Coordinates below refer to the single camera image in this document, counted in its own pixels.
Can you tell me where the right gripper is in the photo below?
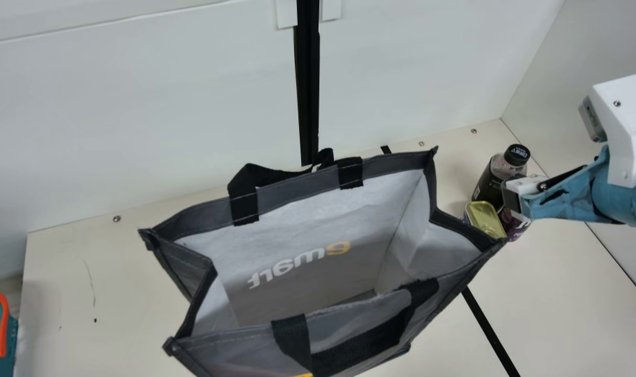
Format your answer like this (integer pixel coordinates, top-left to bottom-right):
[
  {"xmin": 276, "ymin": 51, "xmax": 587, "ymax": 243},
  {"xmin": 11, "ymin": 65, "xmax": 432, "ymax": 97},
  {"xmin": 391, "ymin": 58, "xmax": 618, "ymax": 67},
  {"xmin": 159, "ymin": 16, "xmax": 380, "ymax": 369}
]
[{"xmin": 501, "ymin": 146, "xmax": 636, "ymax": 232}]

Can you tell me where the rectangular tin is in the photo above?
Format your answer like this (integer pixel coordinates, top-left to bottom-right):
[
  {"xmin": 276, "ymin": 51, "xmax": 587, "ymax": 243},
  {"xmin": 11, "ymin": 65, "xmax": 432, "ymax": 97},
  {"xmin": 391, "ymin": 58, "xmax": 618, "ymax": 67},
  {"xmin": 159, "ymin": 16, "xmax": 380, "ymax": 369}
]
[{"xmin": 464, "ymin": 201, "xmax": 507, "ymax": 239}]

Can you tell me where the dark grey bag with straps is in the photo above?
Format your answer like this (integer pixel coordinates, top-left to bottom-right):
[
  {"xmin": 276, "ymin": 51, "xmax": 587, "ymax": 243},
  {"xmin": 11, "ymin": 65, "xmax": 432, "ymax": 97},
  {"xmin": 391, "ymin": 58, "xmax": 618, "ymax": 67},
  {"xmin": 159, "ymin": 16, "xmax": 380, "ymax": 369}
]
[{"xmin": 138, "ymin": 147, "xmax": 507, "ymax": 377}]

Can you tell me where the dark coffee bottle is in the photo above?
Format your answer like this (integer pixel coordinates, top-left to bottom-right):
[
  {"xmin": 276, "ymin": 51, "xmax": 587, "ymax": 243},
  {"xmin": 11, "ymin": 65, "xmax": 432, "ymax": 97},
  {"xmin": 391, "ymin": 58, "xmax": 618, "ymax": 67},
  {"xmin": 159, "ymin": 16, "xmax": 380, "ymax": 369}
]
[{"xmin": 471, "ymin": 144, "xmax": 531, "ymax": 210}]

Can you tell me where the black strip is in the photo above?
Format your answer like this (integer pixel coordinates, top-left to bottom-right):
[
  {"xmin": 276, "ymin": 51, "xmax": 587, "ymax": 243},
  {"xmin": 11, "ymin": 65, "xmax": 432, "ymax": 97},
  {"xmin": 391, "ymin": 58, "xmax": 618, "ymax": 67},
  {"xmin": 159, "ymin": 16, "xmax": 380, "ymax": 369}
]
[{"xmin": 380, "ymin": 146, "xmax": 522, "ymax": 377}]

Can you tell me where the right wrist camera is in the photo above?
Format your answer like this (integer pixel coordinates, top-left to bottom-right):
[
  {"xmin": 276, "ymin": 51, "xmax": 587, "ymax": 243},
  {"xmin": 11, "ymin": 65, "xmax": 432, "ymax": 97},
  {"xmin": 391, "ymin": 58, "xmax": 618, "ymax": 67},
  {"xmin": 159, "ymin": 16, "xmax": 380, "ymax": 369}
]
[{"xmin": 578, "ymin": 72, "xmax": 636, "ymax": 189}]

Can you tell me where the black post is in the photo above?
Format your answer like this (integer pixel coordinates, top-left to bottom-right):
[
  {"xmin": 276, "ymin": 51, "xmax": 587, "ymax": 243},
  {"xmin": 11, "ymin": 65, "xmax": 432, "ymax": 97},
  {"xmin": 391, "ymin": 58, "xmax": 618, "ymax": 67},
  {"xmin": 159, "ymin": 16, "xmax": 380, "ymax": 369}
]
[{"xmin": 293, "ymin": 0, "xmax": 321, "ymax": 165}]

